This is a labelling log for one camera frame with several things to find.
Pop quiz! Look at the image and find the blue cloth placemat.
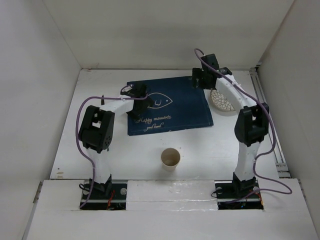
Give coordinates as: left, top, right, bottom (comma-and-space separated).
127, 76, 214, 136

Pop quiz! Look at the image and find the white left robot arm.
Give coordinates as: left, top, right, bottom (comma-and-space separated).
75, 83, 154, 199

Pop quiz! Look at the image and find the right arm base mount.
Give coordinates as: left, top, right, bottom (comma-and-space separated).
211, 180, 264, 210

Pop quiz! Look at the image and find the beige paper cup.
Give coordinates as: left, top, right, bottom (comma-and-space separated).
160, 148, 181, 172

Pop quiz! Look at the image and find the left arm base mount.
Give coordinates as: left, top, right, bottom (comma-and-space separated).
79, 180, 128, 211

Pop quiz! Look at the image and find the floral ceramic plate orange rim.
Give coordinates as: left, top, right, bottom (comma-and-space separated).
209, 89, 237, 117

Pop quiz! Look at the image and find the black table knife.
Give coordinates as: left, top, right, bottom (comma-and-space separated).
101, 95, 105, 106

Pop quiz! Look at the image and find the white foam front board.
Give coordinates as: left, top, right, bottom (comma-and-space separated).
27, 179, 318, 240

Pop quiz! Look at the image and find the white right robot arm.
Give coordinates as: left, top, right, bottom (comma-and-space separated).
192, 48, 271, 200

